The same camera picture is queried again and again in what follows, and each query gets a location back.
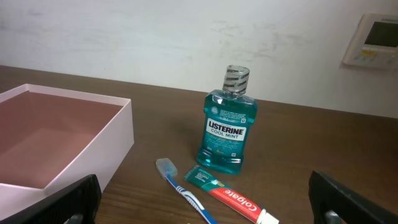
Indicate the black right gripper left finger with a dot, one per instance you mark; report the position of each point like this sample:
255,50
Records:
76,203

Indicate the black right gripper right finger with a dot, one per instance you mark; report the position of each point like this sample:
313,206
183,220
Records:
332,202

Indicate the blue white toothbrush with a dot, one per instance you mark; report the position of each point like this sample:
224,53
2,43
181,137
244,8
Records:
168,171

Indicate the Colgate toothpaste tube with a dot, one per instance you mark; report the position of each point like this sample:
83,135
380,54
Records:
224,193

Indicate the blue Listerine mouthwash bottle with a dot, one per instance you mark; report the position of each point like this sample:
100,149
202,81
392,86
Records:
229,115

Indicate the pink cardboard box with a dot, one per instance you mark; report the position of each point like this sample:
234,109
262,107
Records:
53,137

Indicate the beige wall control panel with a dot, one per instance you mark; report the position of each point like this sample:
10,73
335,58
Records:
374,43

